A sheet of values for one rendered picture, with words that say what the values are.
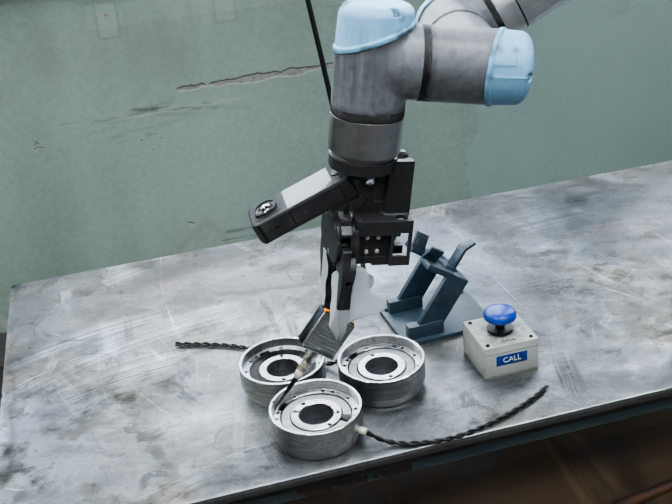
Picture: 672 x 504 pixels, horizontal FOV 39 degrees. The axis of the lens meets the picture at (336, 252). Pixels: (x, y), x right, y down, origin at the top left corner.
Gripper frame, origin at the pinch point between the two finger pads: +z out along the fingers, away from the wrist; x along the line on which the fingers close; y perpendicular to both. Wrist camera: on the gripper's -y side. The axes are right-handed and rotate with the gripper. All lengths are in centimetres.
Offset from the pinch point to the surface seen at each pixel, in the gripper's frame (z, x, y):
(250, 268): 13.7, 40.7, -1.7
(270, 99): 25, 165, 25
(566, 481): 32, 6, 38
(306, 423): 12.4, -1.3, -2.3
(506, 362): 7.1, 0.1, 22.4
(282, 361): 10.8, 9.6, -3.0
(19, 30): 7, 164, -40
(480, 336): 5.1, 3.1, 20.0
